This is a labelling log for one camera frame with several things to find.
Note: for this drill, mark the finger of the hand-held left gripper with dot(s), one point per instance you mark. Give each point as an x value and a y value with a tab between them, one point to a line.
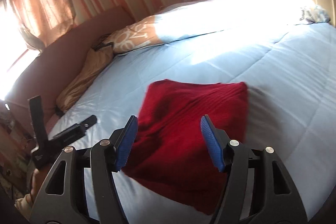
76	129
35	113

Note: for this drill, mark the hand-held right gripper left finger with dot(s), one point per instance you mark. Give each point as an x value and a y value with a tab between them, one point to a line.
128	140

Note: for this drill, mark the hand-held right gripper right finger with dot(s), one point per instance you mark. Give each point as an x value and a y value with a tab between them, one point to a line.
212	145

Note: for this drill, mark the red knit sweater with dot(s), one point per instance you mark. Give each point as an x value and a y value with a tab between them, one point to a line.
183	134

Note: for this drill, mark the person's left hand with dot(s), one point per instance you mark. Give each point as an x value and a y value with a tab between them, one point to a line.
34	182

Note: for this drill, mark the patterned floor rug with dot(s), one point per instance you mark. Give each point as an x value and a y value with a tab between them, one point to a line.
13	161

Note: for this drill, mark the tan cloth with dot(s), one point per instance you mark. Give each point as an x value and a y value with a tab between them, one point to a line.
84	77

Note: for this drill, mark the light blue quilt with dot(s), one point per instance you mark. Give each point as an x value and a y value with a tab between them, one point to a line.
275	108

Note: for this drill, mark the pink bed headboard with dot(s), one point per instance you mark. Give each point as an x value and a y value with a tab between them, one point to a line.
65	43

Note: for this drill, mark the dark cloth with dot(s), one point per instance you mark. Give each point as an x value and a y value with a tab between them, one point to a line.
103	40

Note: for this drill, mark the beige blue patterned pillow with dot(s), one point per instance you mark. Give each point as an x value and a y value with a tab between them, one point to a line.
136	35

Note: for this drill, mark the pink sheer window curtain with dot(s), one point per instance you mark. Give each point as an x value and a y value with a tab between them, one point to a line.
39	3

